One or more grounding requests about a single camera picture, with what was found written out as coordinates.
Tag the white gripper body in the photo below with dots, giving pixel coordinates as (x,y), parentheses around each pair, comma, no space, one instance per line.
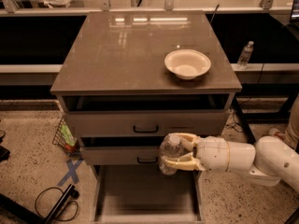
(212,153)

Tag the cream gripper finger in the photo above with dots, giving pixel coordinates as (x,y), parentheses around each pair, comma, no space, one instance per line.
(186,162)
(186,140)

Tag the clear plastic water bottle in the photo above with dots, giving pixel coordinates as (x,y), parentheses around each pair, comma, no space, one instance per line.
(169,148)

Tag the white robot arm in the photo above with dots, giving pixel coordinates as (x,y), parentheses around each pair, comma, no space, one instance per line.
(266,162)

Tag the grey open bottom drawer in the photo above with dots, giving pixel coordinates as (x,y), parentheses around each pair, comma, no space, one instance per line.
(141,194)

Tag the grey top drawer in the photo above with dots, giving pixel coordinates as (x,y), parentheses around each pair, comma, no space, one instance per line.
(145,123)

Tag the grey three-drawer cabinet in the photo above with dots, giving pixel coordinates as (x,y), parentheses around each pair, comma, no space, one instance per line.
(117,64)

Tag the grey middle drawer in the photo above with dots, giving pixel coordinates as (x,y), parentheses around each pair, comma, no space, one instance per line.
(119,155)

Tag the small background water bottle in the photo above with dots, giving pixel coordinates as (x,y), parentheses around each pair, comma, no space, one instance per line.
(245,55)

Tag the black table leg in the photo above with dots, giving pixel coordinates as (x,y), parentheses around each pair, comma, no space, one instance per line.
(243,122)

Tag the white sneaker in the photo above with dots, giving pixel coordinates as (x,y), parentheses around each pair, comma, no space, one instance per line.
(277,133)

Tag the white paper bowl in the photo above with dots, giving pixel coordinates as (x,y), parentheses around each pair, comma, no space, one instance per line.
(187,64)

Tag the person's beige trouser leg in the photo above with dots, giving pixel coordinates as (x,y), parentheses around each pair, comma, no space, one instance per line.
(292,131)

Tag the black stand leg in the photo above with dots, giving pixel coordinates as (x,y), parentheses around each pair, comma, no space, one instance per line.
(57,208)

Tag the wire mesh basket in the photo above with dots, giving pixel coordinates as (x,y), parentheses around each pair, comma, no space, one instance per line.
(64,140)

